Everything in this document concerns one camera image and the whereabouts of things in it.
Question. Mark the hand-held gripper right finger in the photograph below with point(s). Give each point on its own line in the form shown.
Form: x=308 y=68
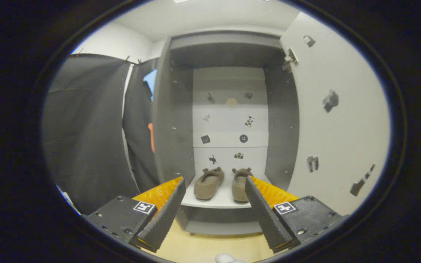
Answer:
x=265 y=215

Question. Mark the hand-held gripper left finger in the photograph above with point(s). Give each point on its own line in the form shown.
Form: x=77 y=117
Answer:
x=163 y=219

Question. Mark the brown fuzzy shoe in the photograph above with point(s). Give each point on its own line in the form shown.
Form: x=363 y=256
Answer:
x=239 y=186
x=208 y=184

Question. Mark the grey shoe cabinet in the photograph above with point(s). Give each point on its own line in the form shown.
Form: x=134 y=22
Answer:
x=174 y=128

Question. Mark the metal door hinge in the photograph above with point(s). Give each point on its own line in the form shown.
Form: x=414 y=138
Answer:
x=291 y=58

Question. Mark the white object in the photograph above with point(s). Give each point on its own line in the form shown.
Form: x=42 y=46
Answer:
x=227 y=258

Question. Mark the blue printed poster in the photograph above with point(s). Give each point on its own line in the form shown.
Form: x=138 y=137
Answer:
x=68 y=201

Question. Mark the black backdrop cloth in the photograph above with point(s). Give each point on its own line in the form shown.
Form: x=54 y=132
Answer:
x=86 y=128

